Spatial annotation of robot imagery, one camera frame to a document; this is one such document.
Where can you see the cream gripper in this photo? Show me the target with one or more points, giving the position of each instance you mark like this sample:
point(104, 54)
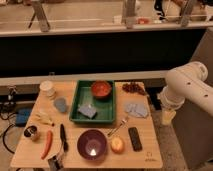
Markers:
point(167, 116)

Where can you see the light blue towel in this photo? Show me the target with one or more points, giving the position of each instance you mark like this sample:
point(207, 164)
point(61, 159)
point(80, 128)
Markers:
point(136, 110)

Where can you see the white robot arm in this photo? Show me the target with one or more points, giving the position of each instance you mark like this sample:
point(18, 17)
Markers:
point(185, 82)

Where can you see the black remote control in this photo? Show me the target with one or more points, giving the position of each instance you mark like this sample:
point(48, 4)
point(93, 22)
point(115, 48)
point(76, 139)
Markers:
point(135, 139)

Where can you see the dark red grapes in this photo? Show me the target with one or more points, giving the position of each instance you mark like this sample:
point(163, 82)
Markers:
point(133, 87)

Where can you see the orange fruit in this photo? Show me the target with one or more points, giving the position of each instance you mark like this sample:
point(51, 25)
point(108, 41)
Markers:
point(117, 145)

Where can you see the green plastic tray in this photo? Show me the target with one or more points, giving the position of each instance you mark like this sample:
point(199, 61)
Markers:
point(105, 108)

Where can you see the red bowl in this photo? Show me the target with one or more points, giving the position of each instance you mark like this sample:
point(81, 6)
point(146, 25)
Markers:
point(100, 89)

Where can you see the blue sponge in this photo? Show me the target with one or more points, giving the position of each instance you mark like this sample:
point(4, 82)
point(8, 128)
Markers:
point(87, 110)

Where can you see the purple bowl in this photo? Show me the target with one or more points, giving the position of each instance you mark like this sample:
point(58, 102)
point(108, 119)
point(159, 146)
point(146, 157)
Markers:
point(92, 144)

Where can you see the grey blue cup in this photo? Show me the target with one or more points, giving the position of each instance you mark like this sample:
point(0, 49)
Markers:
point(60, 105)

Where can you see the silver binder clip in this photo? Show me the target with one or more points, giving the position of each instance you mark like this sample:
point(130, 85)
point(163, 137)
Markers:
point(55, 163)

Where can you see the yellow banana toy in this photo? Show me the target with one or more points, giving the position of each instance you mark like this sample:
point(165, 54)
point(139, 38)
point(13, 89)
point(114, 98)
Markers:
point(44, 118)

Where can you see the orange carrot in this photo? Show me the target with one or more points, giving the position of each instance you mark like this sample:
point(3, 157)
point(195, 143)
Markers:
point(48, 144)

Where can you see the blue box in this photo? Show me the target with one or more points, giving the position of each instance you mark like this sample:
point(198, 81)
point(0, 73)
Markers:
point(22, 116)

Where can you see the black handled knife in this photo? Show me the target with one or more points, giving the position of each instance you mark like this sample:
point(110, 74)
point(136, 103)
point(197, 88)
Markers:
point(63, 138)

